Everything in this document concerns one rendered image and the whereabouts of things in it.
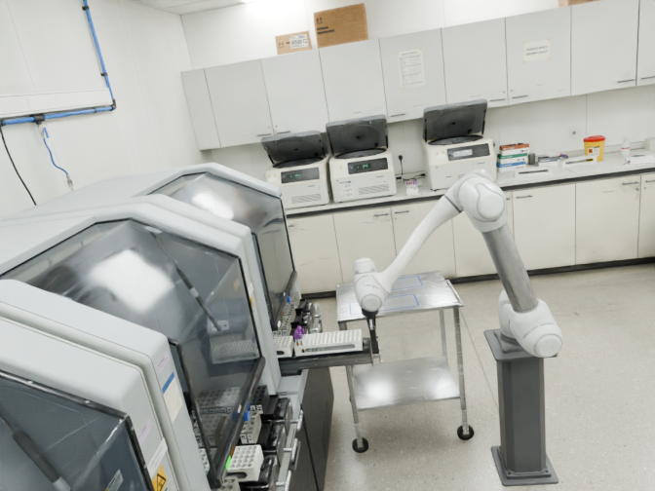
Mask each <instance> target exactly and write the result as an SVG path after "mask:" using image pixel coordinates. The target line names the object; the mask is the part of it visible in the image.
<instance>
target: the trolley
mask: <svg viewBox="0 0 655 491"><path fill-rule="evenodd" d="M447 283H448V284H449V285H450V287H451V289H452V290H453V292H454V294H455V296H456V297H457V299H458V301H459V302H460V304H459V303H458V302H457V300H456V298H455V296H454V295H453V293H452V291H451V290H450V288H449V286H448V284H447ZM459 307H464V304H463V302H462V300H461V299H460V297H459V295H458V294H457V292H456V290H455V289H454V287H453V285H452V284H451V282H450V280H445V279H444V277H443V275H442V273H441V271H433V272H426V273H419V274H412V275H404V276H399V277H398V279H397V280H396V281H395V282H394V283H393V285H392V287H391V293H390V294H389V296H388V297H387V299H386V301H385V302H384V304H383V306H382V307H381V308H380V309H379V313H378V314H377V315H376V318H377V319H380V318H388V317H394V316H401V315H409V314H416V313H423V312H431V311H437V310H439V316H440V326H441V337H442V347H443V354H442V355H440V356H433V357H426V358H418V359H404V360H397V361H389V362H382V363H375V364H367V365H360V366H354V365H346V366H345V369H346V375H347V381H348V387H349V393H350V396H349V400H350V402H351V405H352V411H353V417H354V423H355V429H356V437H357V438H355V439H354V440H353V442H352V447H353V450H354V451H355V452H357V453H364V452H366V451H367V450H368V441H367V440H366V439H365V438H363V437H362V434H361V429H360V423H359V416H358V411H366V410H373V409H381V408H389V407H397V406H405V405H413V404H419V403H427V402H435V401H443V400H451V399H459V398H460V404H461V416H462V421H461V426H460V427H458V429H457V435H458V437H459V438H460V439H462V440H468V439H470V438H472V437H473V436H474V429H473V428H472V427H471V426H470V425H468V421H467V408H466V396H465V383H464V370H463V358H462V345H461V332H460V319H459ZM452 308H453V319H454V332H455V344H456V355H457V368H458V380H459V389H458V387H457V384H456V382H455V380H454V377H453V375H452V372H451V370H450V368H449V365H448V359H447V348H446V337H445V326H444V314H443V310H444V309H452ZM336 310H337V323H338V327H339V331H346V330H348V328H347V322H352V321H366V317H365V316H363V315H362V310H361V307H360V306H359V303H358V301H357V299H356V294H355V288H354V283H343V284H337V285H336Z"/></svg>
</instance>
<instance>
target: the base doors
mask: <svg viewBox="0 0 655 491"><path fill-rule="evenodd" d="M646 180H647V181H651V180H655V173H650V174H644V175H634V176H626V177H618V178H610V179H603V180H595V181H587V182H579V183H572V184H564V185H558V186H550V187H542V188H535V189H527V190H519V191H512V192H504V194H505V197H506V199H507V198H508V199H510V200H506V201H507V211H508V220H507V223H508V226H509V228H510V231H511V233H512V236H513V239H514V241H515V244H516V246H517V249H518V251H519V254H520V258H521V260H522V263H523V265H524V268H525V270H533V269H542V268H551V267H559V266H568V265H575V264H586V263H595V262H604V261H613V260H622V259H632V258H643V257H652V256H655V182H647V183H646V182H645V181H646ZM635 181H636V182H639V183H638V184H628V185H623V184H622V183H623V182H624V183H633V182H635ZM644 187H646V189H643V188H644ZM636 188H638V191H637V190H636ZM609 190H615V192H611V193H602V194H601V191H609ZM636 193H639V197H638V200H636ZM528 195H530V196H532V197H529V198H519V199H517V196H519V197H525V196H528ZM512 199H513V201H512ZM437 203H438V201H433V202H426V203H418V204H411V205H403V206H395V207H390V208H375V209H367V210H358V211H350V212H341V213H334V214H333V216H332V214H327V215H319V216H312V217H304V218H296V219H289V220H288V226H291V225H293V227H289V236H290V241H291V246H292V252H293V257H294V262H295V268H296V272H297V278H298V283H299V288H300V294H305V293H314V292H323V291H332V290H336V285H337V284H343V283H352V282H353V265H354V262H355V261H356V260H358V259H360V258H370V259H372V261H373V262H374V264H375V267H376V270H377V273H382V272H383V271H385V270H386V269H387V268H388V267H389V266H390V265H391V264H392V263H393V262H394V261H395V259H396V258H397V257H396V253H397V256H398V255H399V253H400V252H401V250H402V249H403V247H404V246H405V244H406V242H407V241H408V239H409V238H410V236H411V235H412V233H413V232H414V230H415V229H416V228H417V226H418V225H419V224H420V223H421V221H422V220H423V219H424V218H425V217H426V216H427V215H428V213H429V212H430V211H431V210H432V209H433V208H434V206H435V205H436V204H437ZM407 210H409V212H404V213H396V214H395V212H401V211H407ZM391 211H392V215H391ZM386 213H387V214H388V215H383V216H375V217H373V216H374V215H375V214H376V215H380V214H386ZM395 217H397V219H395ZM392 218H393V224H392ZM387 219H390V221H387ZM333 220H334V223H333ZM367 221H370V223H368V224H361V225H358V223H360V222H367ZM513 225H514V230H513ZM334 226H335V229H334ZM393 227H394V232H393ZM302 228H310V230H302V231H298V229H302ZM452 229H453V233H452ZM335 233H336V235H335ZM394 236H395V240H394ZM336 239H337V241H336ZM453 243H454V245H453ZM395 244H396V248H395ZM337 246H338V247H337ZM338 251H339V254H338ZM454 255H455V258H454ZM339 258H340V260H339ZM340 264H341V266H340ZM455 268H456V271H455ZM341 271H342V273H341ZM433 271H441V273H442V275H443V277H444V278H445V279H449V278H458V277H467V276H476V275H486V274H495V273H497V271H496V268H495V266H494V263H493V261H492V259H491V256H490V254H489V251H488V249H487V247H486V244H485V242H484V239H483V237H482V233H481V232H480V231H478V230H477V229H476V228H475V227H474V226H473V224H472V222H471V220H470V219H469V217H468V215H467V214H466V212H465V211H463V212H461V213H460V214H458V215H457V216H455V217H453V218H452V221H451V219H450V220H448V221H447V222H446V223H444V224H443V225H441V226H440V227H439V228H437V229H436V230H435V231H434V232H433V233H432V234H431V235H430V236H429V238H428V239H427V240H426V241H425V243H424V244H423V246H422V247H421V248H420V249H419V250H418V252H417V253H416V254H415V256H414V257H413V259H412V260H411V262H410V263H409V264H408V266H407V267H406V269H405V270H404V271H403V273H402V274H401V276H404V275H412V274H419V273H426V272H433ZM342 277H343V279H342Z"/></svg>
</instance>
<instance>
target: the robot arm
mask: <svg viewBox="0 0 655 491"><path fill-rule="evenodd" d="M463 211H465V212H466V214H467V215H468V217H469V219H470V220H471V222H472V224H473V226H474V227H475V228H476V229H477V230H478V231H480V232H481V233H482V237H483V239H484V242H485V244H486V247H487V249H488V251H489V254H490V256H491V259H492V261H493V263H494V266H495V268H496V271H497V273H498V275H499V278H500V280H501V283H502V284H503V286H504V289H503V290H502V292H501V294H500V297H499V302H498V315H499V324H500V330H496V331H494V336H496V337H497V339H498V341H499V343H500V345H501V348H502V353H504V354H509V353H513V352H524V351H527V352H528V353H530V354H532V355H534V356H536V357H539V358H545V357H551V356H553V355H554V354H556V353H557V352H558V351H559V350H560V348H561V346H562V333H561V330H560V328H559V327H558V325H557V322H556V321H555V319H554V317H553V315H552V313H551V311H550V309H549V308H548V306H547V304H546V303H545V302H544V301H542V300H540V299H538V298H537V297H536V295H535V292H534V290H533V287H532V285H531V282H530V279H529V277H528V274H527V273H526V270H525V268H524V265H523V263H522V260H521V258H520V254H519V251H518V249H517V246H516V244H515V241H514V239H513V236H512V233H511V231H510V228H509V226H508V223H507V220H508V211H507V201H506V197H505V194H504V192H503V191H502V190H501V189H500V188H499V187H498V186H497V185H496V184H495V183H493V179H492V176H491V174H490V173H489V172H488V171H487V170H485V169H476V170H472V171H470V172H468V173H467V174H465V175H464V176H463V177H461V178H460V179H459V180H458V181H457V182H456V183H454V184H453V185H452V186H451V187H450V188H449V189H448V191H447V192H446V193H445V194H444V195H443V196H442V197H441V199H440V200H439V201H438V203H437V204H436V205H435V206H434V208H433V209H432V210H431V211H430V212H429V213H428V215H427V216H426V217H425V218H424V219H423V220H422V221H421V223H420V224H419V225H418V226H417V228H416V229H415V230H414V232H413V233H412V235H411V236H410V238H409V239H408V241H407V242H406V244H405V246H404V247H403V249H402V250H401V252H400V253H399V255H398V256H397V258H396V259H395V261H394V262H393V263H392V264H391V265H390V266H389V267H388V268H387V269H386V270H385V271H383V272H382V273H377V270H376V267H375V264H374V262H373V261H372V259H370V258H360V259H358V260H356V261H355V262H354V265H353V283H354V288H355V294H356V299H357V301H358V303H359V306H360V307H361V310H362V315H363V316H365V317H366V322H367V325H368V329H369V334H370V340H369V342H371V348H372V354H373V355H376V354H379V347H378V340H377V338H378V336H376V334H377V333H376V315H377V314H378V313H379V309H380V308H381V307H382V306H383V304H384V302H385V301H386V299H387V297H388V296H389V294H390V293H391V287H392V285H393V283H394V282H395V281H396V280H397V279H398V277H399V276H400V275H401V274H402V273H403V271H404V270H405V269H406V267H407V266H408V264H409V263H410V262H411V260H412V259H413V257H414V256H415V254H416V253H417V252H418V250H419V249H420V248H421V247H422V246H423V244H424V243H425V241H426V240H427V239H428V238H429V236H430V235H431V234H432V233H433V232H434V231H435V230H436V229H437V228H439V227H440V226H441V225H443V224H444V223H446V222H447V221H448V220H450V219H451V218H453V217H455V216H457V215H458V214H460V213H461V212H463Z"/></svg>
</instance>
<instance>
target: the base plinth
mask: <svg viewBox="0 0 655 491"><path fill-rule="evenodd" d="M650 263H655V256H652V257H643V258H632V259H622V260H613V261H604V262H595V263H586V264H575V265H568V266H559V267H551V268H542V269H533V270H526V273H527V274H528V276H538V275H548V274H556V273H566V272H574V271H575V272H576V271H585V270H594V269H603V268H613V267H622V266H632V265H640V264H650ZM445 280H450V282H451V284H457V283H473V282H483V281H492V280H500V278H499V275H498V273H495V274H486V275H476V276H467V277H458V278H449V279H445ZM335 296H336V290H332V291H323V292H314V293H305V294H301V299H304V298H306V300H308V299H317V298H327V297H335Z"/></svg>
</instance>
